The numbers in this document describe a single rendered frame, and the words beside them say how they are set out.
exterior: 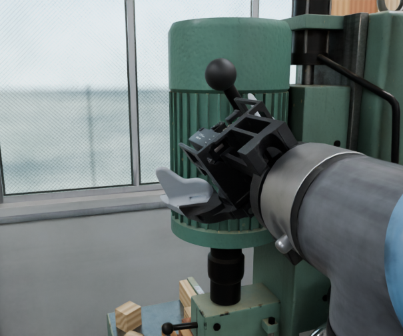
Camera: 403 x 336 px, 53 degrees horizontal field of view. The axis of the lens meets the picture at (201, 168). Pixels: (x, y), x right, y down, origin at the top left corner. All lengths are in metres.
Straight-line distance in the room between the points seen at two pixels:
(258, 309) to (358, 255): 0.52
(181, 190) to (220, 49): 0.20
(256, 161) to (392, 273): 0.13
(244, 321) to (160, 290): 1.53
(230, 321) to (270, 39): 0.43
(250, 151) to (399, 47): 0.40
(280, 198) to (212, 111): 0.30
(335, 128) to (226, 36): 0.22
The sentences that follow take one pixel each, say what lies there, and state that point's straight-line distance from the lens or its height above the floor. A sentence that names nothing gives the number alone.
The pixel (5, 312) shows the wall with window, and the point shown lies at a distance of 2.21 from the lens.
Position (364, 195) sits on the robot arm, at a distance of 0.21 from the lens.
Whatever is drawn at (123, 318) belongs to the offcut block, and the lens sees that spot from 0.94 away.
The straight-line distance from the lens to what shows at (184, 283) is 1.01.
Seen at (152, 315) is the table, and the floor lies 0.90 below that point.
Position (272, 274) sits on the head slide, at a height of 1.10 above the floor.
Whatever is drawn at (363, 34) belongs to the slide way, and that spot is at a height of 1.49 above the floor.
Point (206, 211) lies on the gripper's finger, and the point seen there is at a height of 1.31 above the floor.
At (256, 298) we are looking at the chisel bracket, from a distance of 0.73.
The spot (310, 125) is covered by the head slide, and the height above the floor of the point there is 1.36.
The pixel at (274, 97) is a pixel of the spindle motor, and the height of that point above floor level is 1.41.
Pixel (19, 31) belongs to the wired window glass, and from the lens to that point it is 1.98.
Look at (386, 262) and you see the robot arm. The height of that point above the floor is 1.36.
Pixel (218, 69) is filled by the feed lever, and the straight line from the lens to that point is 0.44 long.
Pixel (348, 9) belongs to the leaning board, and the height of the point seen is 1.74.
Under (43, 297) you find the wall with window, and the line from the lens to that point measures 2.16.
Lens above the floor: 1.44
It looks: 13 degrees down
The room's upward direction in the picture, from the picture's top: straight up
